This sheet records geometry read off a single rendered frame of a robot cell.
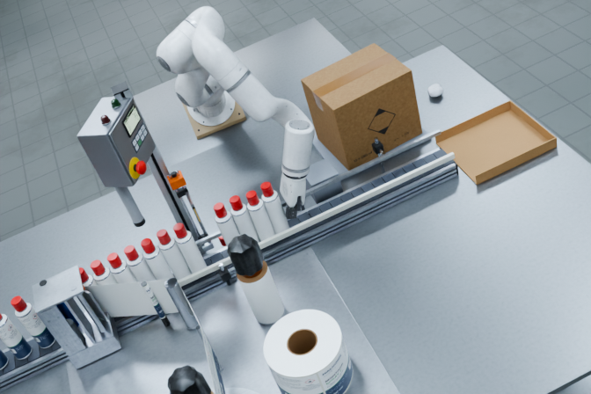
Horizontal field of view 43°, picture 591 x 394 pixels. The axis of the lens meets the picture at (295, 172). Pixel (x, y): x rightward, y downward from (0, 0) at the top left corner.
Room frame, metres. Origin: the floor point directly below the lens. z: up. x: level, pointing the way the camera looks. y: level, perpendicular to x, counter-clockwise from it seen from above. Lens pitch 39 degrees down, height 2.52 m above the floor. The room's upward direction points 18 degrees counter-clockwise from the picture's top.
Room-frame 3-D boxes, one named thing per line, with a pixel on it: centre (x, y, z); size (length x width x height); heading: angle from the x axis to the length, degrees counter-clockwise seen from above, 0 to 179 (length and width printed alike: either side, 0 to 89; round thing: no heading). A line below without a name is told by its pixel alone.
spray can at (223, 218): (1.71, 0.25, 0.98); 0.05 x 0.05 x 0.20
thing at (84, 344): (1.53, 0.72, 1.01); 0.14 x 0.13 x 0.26; 100
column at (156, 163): (1.83, 0.39, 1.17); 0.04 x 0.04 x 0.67; 10
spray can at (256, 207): (1.72, 0.15, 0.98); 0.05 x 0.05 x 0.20
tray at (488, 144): (1.86, -0.66, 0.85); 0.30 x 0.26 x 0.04; 100
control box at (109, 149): (1.76, 0.44, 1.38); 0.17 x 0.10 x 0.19; 155
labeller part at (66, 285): (1.52, 0.72, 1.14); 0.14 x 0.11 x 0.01; 100
